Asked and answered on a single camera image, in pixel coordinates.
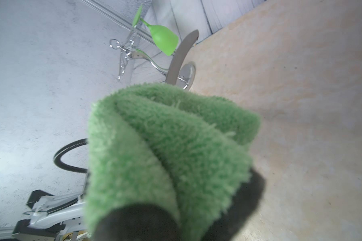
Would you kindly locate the green fluffy rag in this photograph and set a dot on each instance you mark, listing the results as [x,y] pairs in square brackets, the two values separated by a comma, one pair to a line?
[158,144]

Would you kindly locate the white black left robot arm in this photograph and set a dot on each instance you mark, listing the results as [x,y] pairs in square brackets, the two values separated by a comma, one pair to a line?
[51,217]

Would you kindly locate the sickle with wooden handle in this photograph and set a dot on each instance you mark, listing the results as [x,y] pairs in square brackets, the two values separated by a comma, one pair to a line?
[179,57]

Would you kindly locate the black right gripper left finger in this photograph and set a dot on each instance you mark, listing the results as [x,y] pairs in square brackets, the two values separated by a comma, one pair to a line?
[137,222]

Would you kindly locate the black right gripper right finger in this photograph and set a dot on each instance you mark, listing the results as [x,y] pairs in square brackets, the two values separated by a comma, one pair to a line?
[244,203]

